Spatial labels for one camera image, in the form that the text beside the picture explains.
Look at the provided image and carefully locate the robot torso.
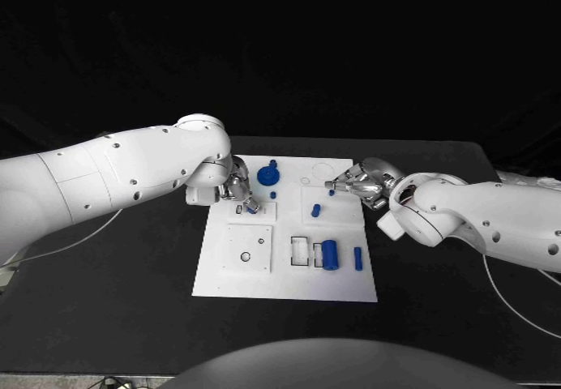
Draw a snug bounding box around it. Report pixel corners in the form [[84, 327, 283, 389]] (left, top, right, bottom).
[[156, 337, 522, 389]]

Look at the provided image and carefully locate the blue gear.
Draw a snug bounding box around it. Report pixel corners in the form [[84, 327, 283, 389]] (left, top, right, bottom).
[[256, 159, 282, 186]]

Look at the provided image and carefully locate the white task board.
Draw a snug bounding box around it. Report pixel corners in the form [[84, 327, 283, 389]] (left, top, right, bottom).
[[191, 154, 380, 303]]

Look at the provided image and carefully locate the white cable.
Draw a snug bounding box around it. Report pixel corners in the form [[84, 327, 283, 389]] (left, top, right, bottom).
[[538, 268, 561, 287], [482, 254, 561, 340], [0, 207, 126, 270]]

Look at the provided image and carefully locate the large blue cylinder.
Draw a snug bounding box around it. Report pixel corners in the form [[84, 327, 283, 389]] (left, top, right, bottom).
[[321, 239, 341, 271]]

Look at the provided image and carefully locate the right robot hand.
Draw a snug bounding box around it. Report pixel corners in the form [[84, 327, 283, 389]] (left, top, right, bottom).
[[323, 156, 407, 212]]

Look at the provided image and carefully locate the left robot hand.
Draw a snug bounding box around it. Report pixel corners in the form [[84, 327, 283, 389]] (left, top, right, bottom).
[[217, 155, 263, 214]]

